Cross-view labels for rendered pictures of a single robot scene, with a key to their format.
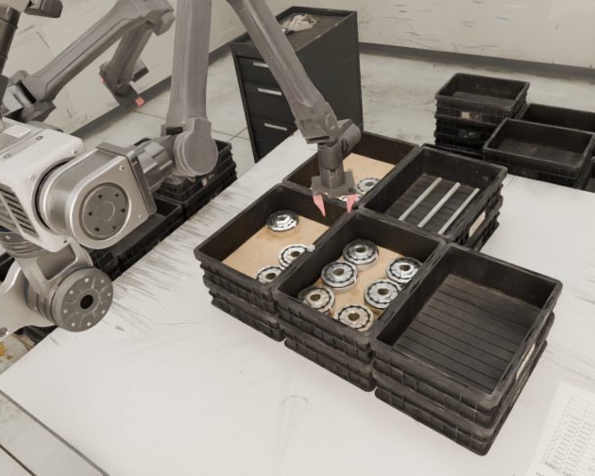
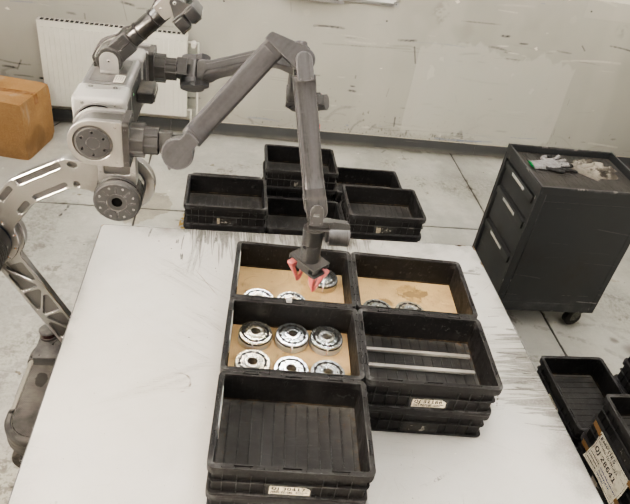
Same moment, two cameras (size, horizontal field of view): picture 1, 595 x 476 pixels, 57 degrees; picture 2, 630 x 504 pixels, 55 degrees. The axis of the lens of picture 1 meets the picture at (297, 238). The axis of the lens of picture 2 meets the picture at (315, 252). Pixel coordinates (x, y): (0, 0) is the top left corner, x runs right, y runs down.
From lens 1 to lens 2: 0.99 m
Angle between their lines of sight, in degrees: 30
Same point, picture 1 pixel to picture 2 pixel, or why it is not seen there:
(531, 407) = not seen: outside the picture
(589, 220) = not seen: outside the picture
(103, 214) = (90, 144)
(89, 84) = (427, 109)
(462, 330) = (296, 439)
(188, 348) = (190, 299)
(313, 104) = (309, 189)
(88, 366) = (141, 259)
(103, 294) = (129, 206)
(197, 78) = (214, 113)
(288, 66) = (305, 151)
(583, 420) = not seen: outside the picture
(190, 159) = (166, 153)
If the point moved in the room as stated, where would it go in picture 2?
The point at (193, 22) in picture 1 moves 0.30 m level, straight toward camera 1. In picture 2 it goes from (235, 79) to (136, 109)
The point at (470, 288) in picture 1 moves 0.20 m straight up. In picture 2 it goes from (348, 428) to (361, 379)
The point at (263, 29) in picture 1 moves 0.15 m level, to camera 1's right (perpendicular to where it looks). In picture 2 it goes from (299, 115) to (343, 139)
